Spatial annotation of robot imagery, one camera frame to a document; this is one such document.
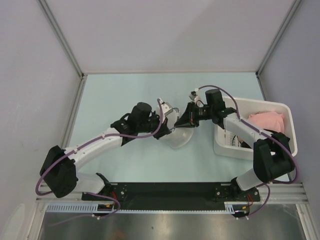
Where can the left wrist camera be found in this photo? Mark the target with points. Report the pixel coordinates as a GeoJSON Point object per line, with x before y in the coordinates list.
{"type": "Point", "coordinates": [164, 108]}

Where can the left aluminium frame post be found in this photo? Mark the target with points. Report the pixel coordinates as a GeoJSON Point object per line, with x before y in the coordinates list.
{"type": "Point", "coordinates": [53, 23]}

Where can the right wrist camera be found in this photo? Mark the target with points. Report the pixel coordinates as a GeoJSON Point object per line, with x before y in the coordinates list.
{"type": "Point", "coordinates": [194, 95]}

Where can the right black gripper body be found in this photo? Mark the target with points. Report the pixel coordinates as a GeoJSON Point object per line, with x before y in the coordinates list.
{"type": "Point", "coordinates": [201, 113]}

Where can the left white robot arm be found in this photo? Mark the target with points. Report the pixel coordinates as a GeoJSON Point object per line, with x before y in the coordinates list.
{"type": "Point", "coordinates": [60, 170]}

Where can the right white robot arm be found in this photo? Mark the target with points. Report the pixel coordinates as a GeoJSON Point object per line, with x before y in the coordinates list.
{"type": "Point", "coordinates": [272, 157]}

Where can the right aluminium frame post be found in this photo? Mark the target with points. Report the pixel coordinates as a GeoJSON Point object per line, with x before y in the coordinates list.
{"type": "Point", "coordinates": [278, 36]}

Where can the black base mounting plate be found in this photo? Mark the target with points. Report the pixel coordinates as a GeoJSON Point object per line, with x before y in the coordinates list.
{"type": "Point", "coordinates": [177, 195]}

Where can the white slotted cable duct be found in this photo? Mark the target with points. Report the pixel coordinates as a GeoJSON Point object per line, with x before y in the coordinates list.
{"type": "Point", "coordinates": [106, 208]}

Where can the pink garment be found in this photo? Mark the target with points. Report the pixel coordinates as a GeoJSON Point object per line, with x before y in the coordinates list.
{"type": "Point", "coordinates": [271, 120]}

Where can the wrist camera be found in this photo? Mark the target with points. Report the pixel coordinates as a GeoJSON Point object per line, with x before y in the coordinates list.
{"type": "Point", "coordinates": [164, 108]}
{"type": "Point", "coordinates": [194, 95]}

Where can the aluminium frame post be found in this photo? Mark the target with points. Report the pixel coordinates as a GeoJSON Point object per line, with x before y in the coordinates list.
{"type": "Point", "coordinates": [278, 36]}
{"type": "Point", "coordinates": [53, 23]}

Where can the white plastic basket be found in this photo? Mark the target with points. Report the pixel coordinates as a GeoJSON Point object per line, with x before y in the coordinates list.
{"type": "Point", "coordinates": [237, 143]}

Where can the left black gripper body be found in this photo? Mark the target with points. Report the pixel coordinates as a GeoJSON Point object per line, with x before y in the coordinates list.
{"type": "Point", "coordinates": [153, 122]}

